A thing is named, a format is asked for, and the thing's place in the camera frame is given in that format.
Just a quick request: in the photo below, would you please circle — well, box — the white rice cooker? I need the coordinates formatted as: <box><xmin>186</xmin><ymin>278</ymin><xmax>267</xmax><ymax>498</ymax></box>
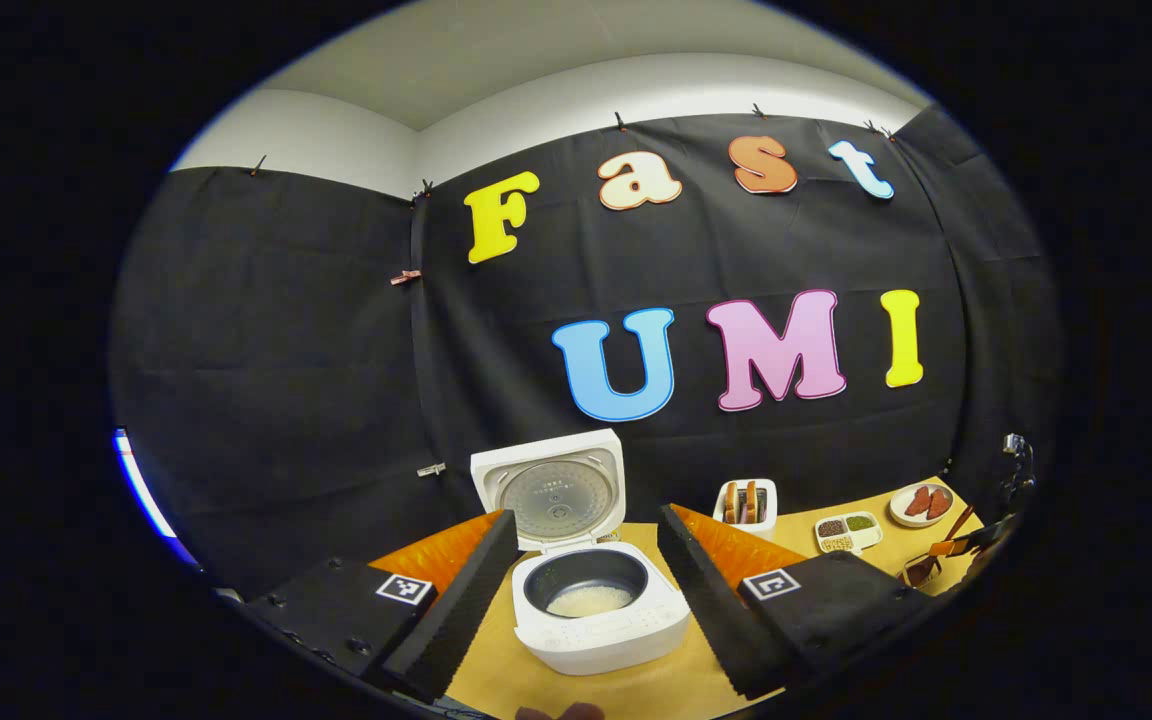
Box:
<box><xmin>470</xmin><ymin>430</ymin><xmax>692</xmax><ymax>676</ymax></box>

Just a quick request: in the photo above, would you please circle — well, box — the white toaster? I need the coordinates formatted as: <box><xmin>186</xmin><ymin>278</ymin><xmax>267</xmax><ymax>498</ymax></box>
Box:
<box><xmin>713</xmin><ymin>479</ymin><xmax>778</xmax><ymax>541</ymax></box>

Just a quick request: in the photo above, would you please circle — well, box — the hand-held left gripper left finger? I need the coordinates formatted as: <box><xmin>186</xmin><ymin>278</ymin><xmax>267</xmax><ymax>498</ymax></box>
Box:
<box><xmin>241</xmin><ymin>510</ymin><xmax>519</xmax><ymax>701</ymax></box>

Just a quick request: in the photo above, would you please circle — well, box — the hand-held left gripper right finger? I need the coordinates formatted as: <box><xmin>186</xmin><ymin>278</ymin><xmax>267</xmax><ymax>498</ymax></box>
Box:
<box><xmin>658</xmin><ymin>505</ymin><xmax>922</xmax><ymax>701</ymax></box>

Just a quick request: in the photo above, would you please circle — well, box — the white divided bean dish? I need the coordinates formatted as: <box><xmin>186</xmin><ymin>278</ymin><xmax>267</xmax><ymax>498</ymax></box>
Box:
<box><xmin>814</xmin><ymin>512</ymin><xmax>883</xmax><ymax>554</ymax></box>

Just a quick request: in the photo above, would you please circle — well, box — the black backdrop cloth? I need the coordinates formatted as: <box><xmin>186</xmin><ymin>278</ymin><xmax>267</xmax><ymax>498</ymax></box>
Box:
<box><xmin>111</xmin><ymin>100</ymin><xmax>1062</xmax><ymax>601</ymax></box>

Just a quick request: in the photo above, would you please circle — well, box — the white round plate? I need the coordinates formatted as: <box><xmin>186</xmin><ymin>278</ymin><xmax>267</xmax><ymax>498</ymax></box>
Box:
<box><xmin>889</xmin><ymin>483</ymin><xmax>954</xmax><ymax>528</ymax></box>

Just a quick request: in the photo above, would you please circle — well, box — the brown wooden spoon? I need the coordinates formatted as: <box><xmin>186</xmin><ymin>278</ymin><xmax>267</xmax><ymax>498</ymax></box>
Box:
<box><xmin>904</xmin><ymin>505</ymin><xmax>977</xmax><ymax>586</ymax></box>

